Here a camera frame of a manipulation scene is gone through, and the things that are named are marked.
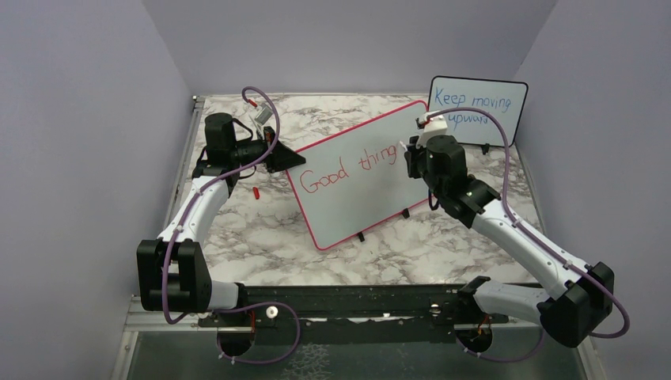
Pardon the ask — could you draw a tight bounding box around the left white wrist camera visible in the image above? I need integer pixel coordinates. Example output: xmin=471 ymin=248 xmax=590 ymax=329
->
xmin=252 ymin=103 xmax=274 ymax=130

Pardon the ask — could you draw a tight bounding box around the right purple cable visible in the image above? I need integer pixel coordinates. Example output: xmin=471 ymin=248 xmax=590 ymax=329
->
xmin=416 ymin=107 xmax=631 ymax=363

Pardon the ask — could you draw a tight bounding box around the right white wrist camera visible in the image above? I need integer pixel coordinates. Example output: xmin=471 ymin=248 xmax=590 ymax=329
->
xmin=415 ymin=116 xmax=448 ymax=147

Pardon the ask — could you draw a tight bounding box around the red framed whiteboard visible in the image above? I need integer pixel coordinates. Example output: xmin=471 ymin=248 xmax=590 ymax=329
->
xmin=287 ymin=100 xmax=428 ymax=250

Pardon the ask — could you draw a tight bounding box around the black framed whiteboard with writing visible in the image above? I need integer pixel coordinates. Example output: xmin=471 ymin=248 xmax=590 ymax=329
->
xmin=428 ymin=76 xmax=529 ymax=147

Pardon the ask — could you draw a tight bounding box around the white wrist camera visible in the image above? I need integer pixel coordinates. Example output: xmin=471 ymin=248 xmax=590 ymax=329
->
xmin=252 ymin=103 xmax=274 ymax=130
xmin=415 ymin=116 xmax=448 ymax=147

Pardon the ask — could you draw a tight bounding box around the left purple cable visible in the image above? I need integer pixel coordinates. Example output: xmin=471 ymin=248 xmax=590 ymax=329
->
xmin=161 ymin=86 xmax=302 ymax=367

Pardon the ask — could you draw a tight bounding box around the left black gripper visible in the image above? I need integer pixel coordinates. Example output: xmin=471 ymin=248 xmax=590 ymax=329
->
xmin=231 ymin=126 xmax=306 ymax=173

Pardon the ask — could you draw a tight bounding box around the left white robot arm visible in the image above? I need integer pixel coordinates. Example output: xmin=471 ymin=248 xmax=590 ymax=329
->
xmin=136 ymin=112 xmax=306 ymax=325

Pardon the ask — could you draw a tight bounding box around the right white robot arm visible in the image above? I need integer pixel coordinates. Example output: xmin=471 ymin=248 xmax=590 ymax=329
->
xmin=404 ymin=135 xmax=615 ymax=348

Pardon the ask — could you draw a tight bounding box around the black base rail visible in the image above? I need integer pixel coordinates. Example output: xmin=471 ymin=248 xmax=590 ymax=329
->
xmin=198 ymin=283 xmax=521 ymax=345

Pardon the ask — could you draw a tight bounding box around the purple cable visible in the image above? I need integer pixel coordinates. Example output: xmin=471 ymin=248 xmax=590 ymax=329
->
xmin=161 ymin=86 xmax=302 ymax=367
xmin=416 ymin=107 xmax=631 ymax=363

